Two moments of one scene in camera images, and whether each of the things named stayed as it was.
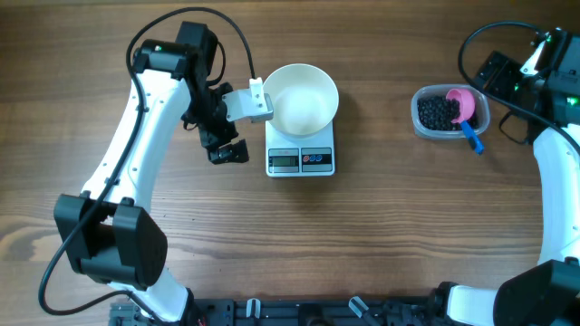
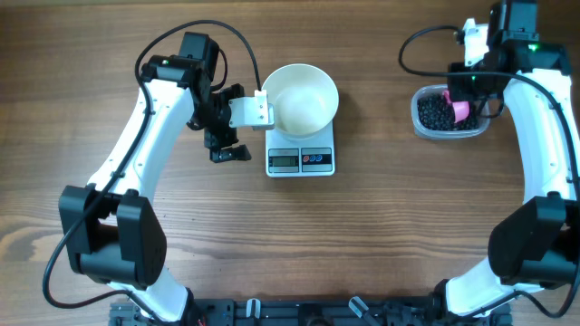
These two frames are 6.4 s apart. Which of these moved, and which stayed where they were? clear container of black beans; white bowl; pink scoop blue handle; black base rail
Moved: pink scoop blue handle
Stayed: white bowl; black base rail; clear container of black beans
